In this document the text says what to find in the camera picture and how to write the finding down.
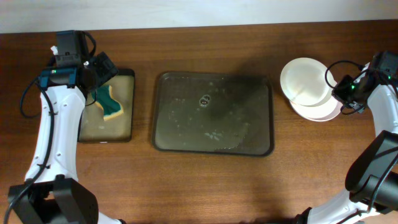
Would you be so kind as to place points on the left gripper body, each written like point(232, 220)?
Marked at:
point(103, 71)

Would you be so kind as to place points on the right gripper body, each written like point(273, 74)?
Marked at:
point(345, 92)

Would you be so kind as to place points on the green yellow sponge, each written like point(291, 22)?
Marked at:
point(103, 98)

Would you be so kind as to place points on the white plate top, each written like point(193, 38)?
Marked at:
point(325, 112)

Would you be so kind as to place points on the white plate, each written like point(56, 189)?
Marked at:
point(303, 81)
point(325, 112)

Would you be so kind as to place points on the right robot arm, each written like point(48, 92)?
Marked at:
point(370, 184)

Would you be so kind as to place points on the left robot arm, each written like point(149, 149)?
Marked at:
point(51, 192)

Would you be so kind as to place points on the large brown serving tray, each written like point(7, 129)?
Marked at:
point(214, 113)

